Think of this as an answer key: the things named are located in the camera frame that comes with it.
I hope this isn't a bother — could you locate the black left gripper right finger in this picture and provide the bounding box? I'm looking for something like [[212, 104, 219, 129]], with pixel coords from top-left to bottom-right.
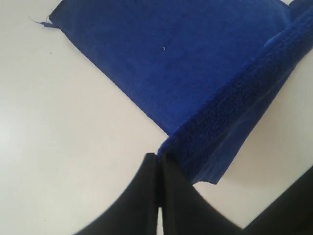
[[160, 154, 244, 235]]

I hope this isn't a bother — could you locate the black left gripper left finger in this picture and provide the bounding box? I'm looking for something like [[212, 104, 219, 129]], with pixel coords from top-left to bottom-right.
[[77, 153, 159, 235]]

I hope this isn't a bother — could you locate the blue towel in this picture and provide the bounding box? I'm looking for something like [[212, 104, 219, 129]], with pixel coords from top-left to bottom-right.
[[43, 0, 313, 184]]

